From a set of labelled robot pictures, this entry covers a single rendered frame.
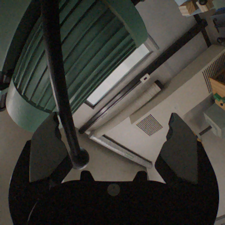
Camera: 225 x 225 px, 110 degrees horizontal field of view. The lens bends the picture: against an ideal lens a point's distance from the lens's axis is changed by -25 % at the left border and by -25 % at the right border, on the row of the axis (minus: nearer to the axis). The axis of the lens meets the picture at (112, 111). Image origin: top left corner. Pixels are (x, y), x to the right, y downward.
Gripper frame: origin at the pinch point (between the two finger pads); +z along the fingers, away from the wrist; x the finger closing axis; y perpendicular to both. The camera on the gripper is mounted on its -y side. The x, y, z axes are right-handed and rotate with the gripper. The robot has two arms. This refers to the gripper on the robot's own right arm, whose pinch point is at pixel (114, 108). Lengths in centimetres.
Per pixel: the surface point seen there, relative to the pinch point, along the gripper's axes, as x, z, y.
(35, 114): -14.7, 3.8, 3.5
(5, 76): -27.1, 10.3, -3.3
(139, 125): 40, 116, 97
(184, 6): 26.2, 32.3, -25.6
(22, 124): -19.4, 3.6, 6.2
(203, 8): 28.5, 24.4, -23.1
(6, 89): -28.7, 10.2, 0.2
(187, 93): 104, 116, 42
